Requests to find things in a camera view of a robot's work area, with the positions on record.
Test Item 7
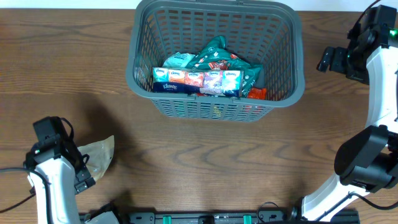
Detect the teal wet wipes pack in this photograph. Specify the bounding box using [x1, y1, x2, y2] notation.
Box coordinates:
[162, 52, 195, 68]

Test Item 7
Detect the green Nescafe coffee bag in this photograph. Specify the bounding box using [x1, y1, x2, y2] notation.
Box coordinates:
[185, 35, 262, 98]

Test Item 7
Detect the beige plastic pouch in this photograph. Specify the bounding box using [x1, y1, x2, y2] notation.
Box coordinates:
[78, 135, 114, 182]

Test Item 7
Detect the Kleenex tissue multipack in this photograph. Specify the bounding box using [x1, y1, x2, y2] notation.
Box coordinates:
[152, 67, 244, 98]

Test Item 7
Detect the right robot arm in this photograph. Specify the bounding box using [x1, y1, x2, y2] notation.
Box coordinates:
[287, 1, 397, 223]

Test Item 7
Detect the grey plastic basket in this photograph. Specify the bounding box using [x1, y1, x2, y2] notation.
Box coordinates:
[126, 0, 305, 122]

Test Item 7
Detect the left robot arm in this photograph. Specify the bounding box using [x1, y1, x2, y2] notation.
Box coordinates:
[24, 116, 121, 224]

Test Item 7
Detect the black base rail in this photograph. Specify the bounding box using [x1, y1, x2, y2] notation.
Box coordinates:
[79, 208, 361, 224]

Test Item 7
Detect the orange pasta packet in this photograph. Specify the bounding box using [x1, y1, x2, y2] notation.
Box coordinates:
[247, 87, 267, 100]

